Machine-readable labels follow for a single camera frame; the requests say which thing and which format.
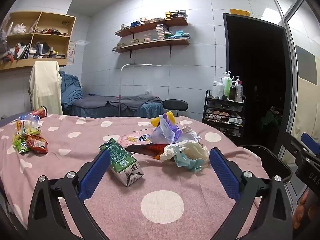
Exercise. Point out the black round stool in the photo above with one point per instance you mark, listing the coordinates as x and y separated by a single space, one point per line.
175 104

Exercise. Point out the pink polka dot blanket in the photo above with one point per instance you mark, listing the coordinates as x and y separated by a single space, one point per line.
175 177

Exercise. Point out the white plain bottle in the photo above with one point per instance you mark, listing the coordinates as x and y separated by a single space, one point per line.
215 90

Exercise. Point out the grey blanket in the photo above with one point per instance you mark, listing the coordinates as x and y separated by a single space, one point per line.
100 102

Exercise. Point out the black mesh cart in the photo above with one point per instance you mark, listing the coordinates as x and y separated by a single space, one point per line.
225 105

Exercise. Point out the clear pump bottle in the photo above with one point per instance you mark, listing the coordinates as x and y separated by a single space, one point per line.
239 91

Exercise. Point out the pink snack packet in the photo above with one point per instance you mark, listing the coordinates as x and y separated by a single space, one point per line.
130 138

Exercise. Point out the blue face mask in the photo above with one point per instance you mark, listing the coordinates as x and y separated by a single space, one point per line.
183 161

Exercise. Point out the yellow textured wrapper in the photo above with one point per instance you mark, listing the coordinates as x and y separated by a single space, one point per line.
155 122

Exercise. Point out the yellow wall sign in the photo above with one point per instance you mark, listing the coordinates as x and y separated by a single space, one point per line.
239 12

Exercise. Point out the row of small boxes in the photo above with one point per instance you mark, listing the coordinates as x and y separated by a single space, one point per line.
175 13

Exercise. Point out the wall shelves with boxes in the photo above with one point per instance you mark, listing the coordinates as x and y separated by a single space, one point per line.
161 31

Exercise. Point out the dark brown bottle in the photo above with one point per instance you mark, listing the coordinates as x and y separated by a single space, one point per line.
232 91

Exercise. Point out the white arched floor lamp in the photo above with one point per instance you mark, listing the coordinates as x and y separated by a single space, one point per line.
121 85

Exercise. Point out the crumpled silver wrapper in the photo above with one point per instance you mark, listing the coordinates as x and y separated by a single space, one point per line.
192 131

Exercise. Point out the dark brown trash bin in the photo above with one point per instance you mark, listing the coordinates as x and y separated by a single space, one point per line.
272 160

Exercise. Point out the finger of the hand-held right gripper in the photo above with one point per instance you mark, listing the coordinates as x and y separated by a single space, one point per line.
293 143
311 142

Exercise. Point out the wall poster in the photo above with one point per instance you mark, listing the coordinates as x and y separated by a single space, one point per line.
71 52

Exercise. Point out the green milk carton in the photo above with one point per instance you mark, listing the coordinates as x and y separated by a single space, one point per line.
117 155

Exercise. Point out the red snack packet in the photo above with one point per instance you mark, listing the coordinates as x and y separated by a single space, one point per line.
37 143

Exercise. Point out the blue massage bed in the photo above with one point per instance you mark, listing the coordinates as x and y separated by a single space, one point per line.
150 110

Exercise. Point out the green potted plant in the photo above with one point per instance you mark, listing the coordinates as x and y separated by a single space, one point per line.
270 118

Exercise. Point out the pale green snack packet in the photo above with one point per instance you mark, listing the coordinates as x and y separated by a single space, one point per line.
31 130

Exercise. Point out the white pump bottle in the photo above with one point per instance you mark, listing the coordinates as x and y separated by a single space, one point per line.
221 88

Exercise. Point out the orange snack packet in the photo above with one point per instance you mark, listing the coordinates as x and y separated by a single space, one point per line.
157 147

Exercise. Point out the glass sliding door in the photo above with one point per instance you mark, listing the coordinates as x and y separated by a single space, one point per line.
292 80

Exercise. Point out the purple plastic packet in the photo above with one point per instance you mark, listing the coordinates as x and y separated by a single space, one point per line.
162 132

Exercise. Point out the green pump bottle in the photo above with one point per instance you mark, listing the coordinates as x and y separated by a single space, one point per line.
227 86

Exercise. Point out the pile of blue sheets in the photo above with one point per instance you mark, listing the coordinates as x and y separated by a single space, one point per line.
71 87

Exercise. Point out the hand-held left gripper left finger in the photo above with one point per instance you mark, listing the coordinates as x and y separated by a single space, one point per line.
93 172

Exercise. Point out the crumpled white tissue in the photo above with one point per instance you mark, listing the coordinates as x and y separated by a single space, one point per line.
192 150

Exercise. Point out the yellow small packet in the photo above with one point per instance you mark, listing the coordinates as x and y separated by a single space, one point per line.
20 125

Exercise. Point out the person's right hand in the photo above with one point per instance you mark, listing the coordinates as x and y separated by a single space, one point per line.
301 210

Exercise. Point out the white paper bowl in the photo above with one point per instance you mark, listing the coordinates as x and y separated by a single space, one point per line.
187 137

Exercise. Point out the wooden wall cabinet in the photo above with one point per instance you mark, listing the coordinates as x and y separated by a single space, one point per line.
72 37

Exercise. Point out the wooden wall shelf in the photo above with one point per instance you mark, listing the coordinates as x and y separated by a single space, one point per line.
175 43
175 23

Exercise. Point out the cream towel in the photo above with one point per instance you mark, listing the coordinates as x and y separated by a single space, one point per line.
45 87

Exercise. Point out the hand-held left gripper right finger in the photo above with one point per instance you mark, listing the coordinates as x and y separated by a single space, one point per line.
225 177

